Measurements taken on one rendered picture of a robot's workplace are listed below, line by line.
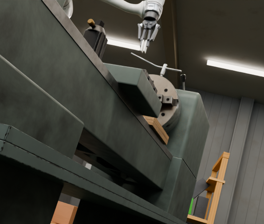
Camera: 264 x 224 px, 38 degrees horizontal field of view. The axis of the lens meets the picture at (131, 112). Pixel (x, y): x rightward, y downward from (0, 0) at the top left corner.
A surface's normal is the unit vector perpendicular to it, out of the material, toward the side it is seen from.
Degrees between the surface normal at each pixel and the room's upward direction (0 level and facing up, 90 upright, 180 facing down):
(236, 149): 90
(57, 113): 90
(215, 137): 90
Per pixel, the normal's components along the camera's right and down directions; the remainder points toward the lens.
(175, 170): -0.28, -0.34
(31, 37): 0.92, 0.19
